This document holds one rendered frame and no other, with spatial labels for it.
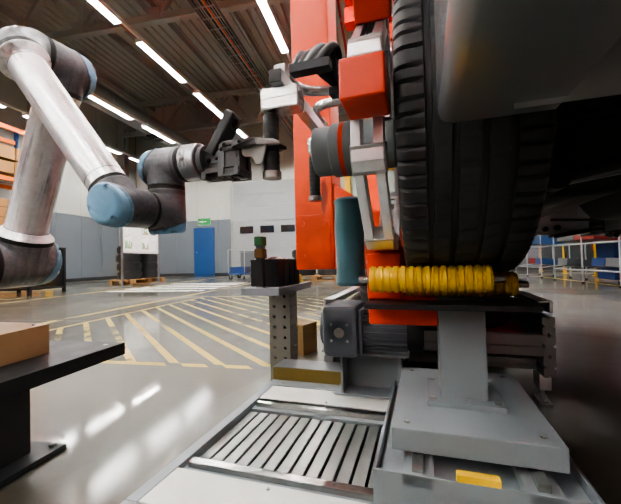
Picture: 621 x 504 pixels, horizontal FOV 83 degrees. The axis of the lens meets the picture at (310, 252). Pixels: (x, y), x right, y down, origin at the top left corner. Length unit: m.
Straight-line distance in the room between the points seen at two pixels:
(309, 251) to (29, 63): 0.98
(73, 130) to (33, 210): 0.42
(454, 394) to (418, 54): 0.70
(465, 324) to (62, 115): 1.02
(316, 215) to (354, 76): 0.85
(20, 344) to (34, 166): 0.50
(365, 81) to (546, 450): 0.70
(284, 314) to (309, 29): 1.21
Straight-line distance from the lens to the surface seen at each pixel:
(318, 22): 1.69
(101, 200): 0.85
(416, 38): 0.68
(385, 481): 0.78
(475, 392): 0.92
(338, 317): 1.18
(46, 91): 1.07
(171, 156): 0.93
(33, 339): 1.30
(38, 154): 1.30
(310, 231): 1.40
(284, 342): 1.63
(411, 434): 0.79
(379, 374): 1.37
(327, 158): 0.92
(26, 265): 1.35
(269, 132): 0.84
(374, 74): 0.62
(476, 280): 0.77
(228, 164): 0.86
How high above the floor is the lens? 0.56
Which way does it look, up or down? 1 degrees up
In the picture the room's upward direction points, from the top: 1 degrees counter-clockwise
